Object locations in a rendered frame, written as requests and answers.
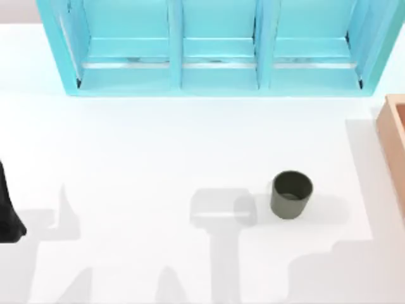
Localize light blue rack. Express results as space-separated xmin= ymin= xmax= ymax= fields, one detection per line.
xmin=35 ymin=0 xmax=405 ymax=98

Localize dark grey-green cup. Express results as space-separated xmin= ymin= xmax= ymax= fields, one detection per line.
xmin=270 ymin=170 xmax=314 ymax=220

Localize salmon-coloured shallow box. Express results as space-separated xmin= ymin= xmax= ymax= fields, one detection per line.
xmin=375 ymin=94 xmax=405 ymax=222

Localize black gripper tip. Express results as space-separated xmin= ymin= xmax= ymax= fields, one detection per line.
xmin=0 ymin=160 xmax=28 ymax=244

